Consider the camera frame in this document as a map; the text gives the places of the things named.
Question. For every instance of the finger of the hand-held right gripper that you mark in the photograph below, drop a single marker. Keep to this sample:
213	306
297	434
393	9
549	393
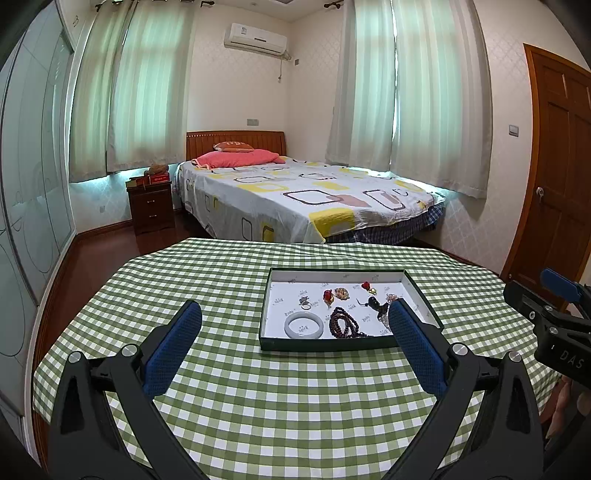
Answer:
526	302
561	284

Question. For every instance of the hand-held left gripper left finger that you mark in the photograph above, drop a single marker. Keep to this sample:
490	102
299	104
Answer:
173	350

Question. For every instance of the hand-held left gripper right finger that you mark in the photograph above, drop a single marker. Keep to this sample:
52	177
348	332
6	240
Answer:
418	346

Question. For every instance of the red and gold charm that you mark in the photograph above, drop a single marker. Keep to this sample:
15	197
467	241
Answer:
368	286

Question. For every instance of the red knot pendant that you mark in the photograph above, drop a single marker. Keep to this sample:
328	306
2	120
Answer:
328	295

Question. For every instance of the white jewelry tray dark rim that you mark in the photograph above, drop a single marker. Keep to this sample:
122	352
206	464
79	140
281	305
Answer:
295	286

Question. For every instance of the person's right forearm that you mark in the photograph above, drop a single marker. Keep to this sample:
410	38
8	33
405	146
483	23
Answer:
561	401

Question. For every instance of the black tassel pendant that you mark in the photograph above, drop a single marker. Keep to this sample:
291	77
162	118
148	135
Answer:
373	304

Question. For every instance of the green checked tablecloth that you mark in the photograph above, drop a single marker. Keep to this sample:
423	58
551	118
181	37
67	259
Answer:
231	392

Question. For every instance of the white jade bangle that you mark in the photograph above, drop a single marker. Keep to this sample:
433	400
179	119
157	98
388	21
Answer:
287	326

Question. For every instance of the brown wooden door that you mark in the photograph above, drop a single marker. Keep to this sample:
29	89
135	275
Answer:
558	152

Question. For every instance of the dark wooden nightstand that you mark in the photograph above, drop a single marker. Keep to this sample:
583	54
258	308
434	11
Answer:
150	207

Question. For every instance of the red box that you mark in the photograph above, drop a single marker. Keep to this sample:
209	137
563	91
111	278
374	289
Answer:
158	178

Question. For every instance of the brown stuffed toy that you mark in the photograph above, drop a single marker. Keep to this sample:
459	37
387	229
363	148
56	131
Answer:
156	169

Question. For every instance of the bed with patterned sheet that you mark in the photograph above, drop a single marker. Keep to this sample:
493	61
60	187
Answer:
277	198

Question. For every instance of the pink pillow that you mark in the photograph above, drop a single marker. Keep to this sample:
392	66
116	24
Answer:
231	158

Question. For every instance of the wooden headboard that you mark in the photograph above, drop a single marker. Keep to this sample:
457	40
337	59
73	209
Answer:
203	141

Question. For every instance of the orange cushion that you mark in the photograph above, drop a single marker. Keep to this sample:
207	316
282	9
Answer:
233	146

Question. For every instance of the glass door wardrobe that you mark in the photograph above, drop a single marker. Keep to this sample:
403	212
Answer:
32	184

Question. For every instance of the pale green curtain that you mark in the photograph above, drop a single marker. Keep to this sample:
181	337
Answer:
90	115
438	101
360	92
152	92

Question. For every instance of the white air conditioner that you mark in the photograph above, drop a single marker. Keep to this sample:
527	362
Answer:
256	39

